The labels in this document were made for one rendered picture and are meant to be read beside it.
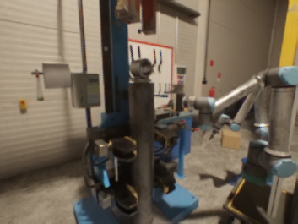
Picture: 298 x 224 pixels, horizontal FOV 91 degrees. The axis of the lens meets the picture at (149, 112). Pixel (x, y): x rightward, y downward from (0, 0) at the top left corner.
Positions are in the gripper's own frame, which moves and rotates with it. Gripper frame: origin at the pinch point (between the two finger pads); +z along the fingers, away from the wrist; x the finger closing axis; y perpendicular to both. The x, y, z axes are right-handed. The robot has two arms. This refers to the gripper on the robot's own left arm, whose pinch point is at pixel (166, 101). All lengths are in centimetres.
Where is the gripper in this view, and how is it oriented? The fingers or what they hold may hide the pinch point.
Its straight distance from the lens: 112.9
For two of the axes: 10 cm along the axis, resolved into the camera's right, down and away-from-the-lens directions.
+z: -8.6, -1.0, 5.1
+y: -5.2, 1.7, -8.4
